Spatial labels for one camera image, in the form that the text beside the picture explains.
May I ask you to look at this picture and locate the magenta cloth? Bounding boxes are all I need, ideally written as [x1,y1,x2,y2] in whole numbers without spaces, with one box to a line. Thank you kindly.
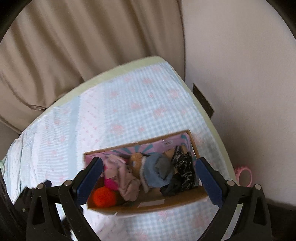
[104,178,118,191]

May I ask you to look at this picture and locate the black white patterned cloth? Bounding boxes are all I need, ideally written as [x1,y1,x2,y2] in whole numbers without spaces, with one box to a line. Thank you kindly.
[160,146,196,196]

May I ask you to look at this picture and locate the checked floral bed blanket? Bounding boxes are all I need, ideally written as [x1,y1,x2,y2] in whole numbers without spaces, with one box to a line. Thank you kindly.
[0,61,234,241]

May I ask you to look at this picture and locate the brown cream fluffy sock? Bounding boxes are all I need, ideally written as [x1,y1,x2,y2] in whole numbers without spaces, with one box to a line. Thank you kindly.
[129,153,148,179]

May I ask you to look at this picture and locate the beige curtain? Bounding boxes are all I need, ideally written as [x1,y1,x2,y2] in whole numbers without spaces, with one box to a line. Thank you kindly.
[0,0,186,135]

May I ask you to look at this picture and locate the dusty pink fabric mask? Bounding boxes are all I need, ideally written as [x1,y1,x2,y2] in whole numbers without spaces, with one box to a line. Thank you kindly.
[103,154,140,201]

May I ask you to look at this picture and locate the pale green mattress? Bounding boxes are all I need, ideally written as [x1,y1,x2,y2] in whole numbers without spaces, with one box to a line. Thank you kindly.
[0,55,236,186]

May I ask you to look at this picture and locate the blue grey fluffy sock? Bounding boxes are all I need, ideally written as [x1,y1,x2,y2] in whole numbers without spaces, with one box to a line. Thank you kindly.
[140,153,175,193]

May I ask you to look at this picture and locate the dark wall plate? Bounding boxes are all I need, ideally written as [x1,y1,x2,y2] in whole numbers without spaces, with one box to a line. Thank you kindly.
[193,84,214,118]

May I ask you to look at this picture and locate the orange pompom toy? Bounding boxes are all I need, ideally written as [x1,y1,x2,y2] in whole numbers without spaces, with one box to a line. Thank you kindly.
[92,186,117,208]

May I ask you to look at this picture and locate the cardboard box pink lining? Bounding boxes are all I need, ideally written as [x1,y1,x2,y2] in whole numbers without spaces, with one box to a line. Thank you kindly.
[84,130,207,215]

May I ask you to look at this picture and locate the pink tape roll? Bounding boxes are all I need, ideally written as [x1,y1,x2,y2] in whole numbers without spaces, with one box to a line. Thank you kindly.
[234,166,253,187]

